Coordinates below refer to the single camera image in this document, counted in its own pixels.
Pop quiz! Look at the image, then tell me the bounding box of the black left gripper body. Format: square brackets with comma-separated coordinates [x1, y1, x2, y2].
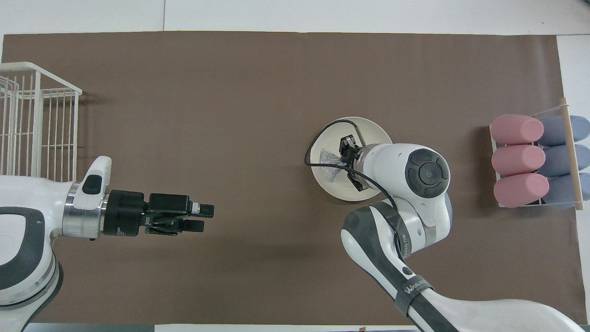
[102, 190, 201, 237]

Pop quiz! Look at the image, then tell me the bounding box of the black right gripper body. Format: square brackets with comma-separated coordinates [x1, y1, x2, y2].
[339, 135, 366, 192]

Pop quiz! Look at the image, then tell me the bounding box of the silver mesh scrubber sponge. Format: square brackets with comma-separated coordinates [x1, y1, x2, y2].
[319, 148, 344, 183]

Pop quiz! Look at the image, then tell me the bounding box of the cream round plate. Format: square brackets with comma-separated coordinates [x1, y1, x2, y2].
[310, 116, 393, 202]

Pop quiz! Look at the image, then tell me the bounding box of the brown table mat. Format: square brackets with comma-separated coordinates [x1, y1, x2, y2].
[0, 31, 587, 326]

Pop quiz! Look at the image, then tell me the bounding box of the pink cup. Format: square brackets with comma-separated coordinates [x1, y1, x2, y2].
[491, 144, 546, 177]
[490, 114, 544, 145]
[493, 173, 550, 208]

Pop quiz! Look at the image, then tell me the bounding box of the white wire dish rack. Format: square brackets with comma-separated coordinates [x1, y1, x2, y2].
[0, 62, 83, 183]

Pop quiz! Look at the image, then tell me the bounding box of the wire cup rack wooden rod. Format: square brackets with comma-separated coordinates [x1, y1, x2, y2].
[489, 98, 586, 211]

